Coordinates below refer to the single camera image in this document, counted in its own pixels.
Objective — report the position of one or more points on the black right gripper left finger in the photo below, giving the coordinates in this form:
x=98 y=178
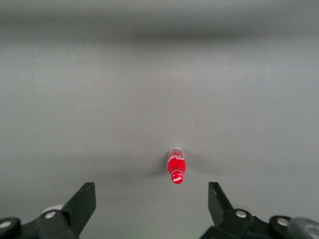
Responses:
x=74 y=211

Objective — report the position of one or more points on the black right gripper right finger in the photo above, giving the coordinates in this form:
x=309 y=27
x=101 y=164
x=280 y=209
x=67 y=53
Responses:
x=221 y=211

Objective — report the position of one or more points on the red cola bottle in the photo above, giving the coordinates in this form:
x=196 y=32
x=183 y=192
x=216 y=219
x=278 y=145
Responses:
x=176 y=166

